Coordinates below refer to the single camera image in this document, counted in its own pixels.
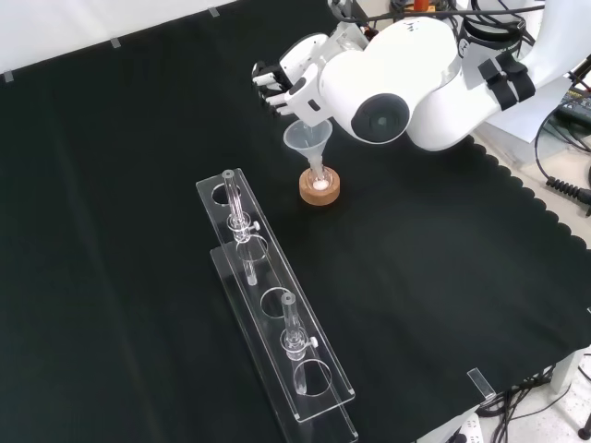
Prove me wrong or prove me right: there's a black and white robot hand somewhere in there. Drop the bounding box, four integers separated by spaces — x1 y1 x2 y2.
251 32 334 129

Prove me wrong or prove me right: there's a clear plastic funnel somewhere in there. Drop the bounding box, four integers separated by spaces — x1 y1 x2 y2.
283 119 333 184

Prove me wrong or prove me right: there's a round-bottom glass flask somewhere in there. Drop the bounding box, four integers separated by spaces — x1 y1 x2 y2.
304 159 332 193

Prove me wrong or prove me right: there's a clear acrylic funnel stand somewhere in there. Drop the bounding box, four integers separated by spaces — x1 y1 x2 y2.
195 167 360 443

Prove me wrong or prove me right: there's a black bench cloth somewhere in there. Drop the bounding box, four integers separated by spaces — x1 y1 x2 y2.
0 0 591 443

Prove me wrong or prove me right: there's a pale board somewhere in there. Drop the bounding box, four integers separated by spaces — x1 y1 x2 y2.
487 68 572 145

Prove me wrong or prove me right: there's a dark electronic device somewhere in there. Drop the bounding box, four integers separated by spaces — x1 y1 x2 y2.
556 85 591 124

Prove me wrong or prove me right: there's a clear tape strip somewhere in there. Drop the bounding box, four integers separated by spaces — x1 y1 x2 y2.
466 367 494 401

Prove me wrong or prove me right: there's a white power strip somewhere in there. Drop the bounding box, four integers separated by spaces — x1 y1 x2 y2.
440 413 487 443

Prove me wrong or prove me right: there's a white table leg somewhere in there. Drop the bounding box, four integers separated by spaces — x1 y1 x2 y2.
551 343 588 396

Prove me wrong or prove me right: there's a cork ring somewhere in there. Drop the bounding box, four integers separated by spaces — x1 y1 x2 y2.
298 168 343 208

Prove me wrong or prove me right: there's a coiled black cable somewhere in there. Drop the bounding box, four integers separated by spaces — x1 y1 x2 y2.
534 103 591 207

